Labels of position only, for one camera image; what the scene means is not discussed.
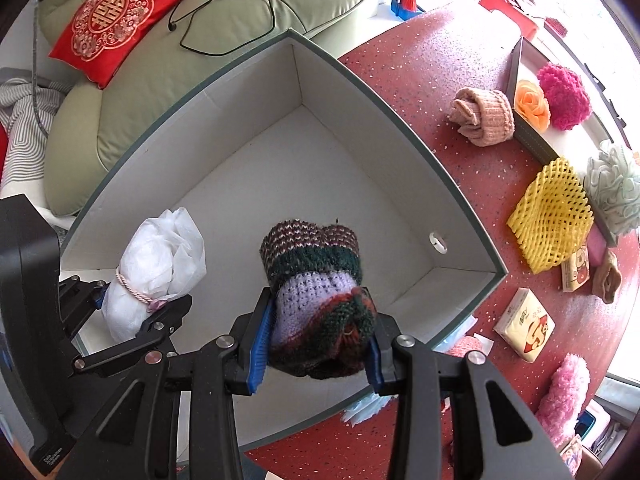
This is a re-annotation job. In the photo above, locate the pink fluffy slipper sock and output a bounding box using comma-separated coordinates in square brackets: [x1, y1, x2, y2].
[535, 353, 591, 449]

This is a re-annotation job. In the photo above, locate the green leather sofa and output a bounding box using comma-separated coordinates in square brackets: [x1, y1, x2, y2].
[38, 0, 392, 217]

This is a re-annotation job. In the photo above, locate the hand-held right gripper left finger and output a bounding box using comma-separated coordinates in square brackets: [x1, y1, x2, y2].
[65, 287, 276, 480]

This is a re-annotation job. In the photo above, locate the pink knitted sock roll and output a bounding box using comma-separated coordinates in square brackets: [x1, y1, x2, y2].
[447, 87, 516, 148]

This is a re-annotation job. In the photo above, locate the large grey cardboard box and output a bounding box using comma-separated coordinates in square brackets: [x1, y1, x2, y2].
[57, 29, 509, 452]

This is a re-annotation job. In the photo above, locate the pink sponge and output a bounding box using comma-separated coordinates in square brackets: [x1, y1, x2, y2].
[440, 332, 496, 359]

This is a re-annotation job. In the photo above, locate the magenta pompom scrubber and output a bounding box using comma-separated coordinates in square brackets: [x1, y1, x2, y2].
[537, 62, 592, 131]

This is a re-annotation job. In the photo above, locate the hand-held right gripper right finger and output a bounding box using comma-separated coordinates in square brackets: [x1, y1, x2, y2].
[363, 311, 576, 480]

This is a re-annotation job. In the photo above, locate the white cloth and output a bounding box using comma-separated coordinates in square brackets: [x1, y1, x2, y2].
[102, 207, 207, 344]

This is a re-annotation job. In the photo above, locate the shallow grey box tray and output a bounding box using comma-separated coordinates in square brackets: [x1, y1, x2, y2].
[507, 37, 640, 249]

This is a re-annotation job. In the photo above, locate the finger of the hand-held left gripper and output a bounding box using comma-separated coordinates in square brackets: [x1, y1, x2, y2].
[72, 295, 194, 376]
[58, 274, 109, 337]

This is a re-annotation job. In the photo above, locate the small cartoon tissue pack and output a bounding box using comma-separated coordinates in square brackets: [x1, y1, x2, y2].
[560, 244, 591, 294]

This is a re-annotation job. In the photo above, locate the orange small ball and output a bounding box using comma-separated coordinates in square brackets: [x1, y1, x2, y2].
[513, 79, 551, 134]

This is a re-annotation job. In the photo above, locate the white red tissue packet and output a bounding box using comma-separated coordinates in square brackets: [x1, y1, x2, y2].
[493, 287, 556, 364]

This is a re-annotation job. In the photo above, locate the red embroidered cushion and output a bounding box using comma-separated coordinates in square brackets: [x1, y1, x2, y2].
[48, 0, 199, 90]

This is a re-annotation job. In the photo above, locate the yellow foam fruit net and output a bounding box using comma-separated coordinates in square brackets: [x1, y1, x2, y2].
[507, 157, 595, 275]

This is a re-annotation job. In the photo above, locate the blue fluffy duster cloth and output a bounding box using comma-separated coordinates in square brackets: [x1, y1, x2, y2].
[342, 392, 397, 427]

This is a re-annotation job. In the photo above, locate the grey striped blanket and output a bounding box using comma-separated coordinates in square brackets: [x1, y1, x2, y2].
[0, 77, 76, 197]

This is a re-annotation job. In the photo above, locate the green mesh bath loofah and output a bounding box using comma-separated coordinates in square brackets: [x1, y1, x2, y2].
[583, 139, 640, 236]

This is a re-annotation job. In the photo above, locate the black cable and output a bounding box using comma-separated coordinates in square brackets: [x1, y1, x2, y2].
[167, 0, 277, 56]

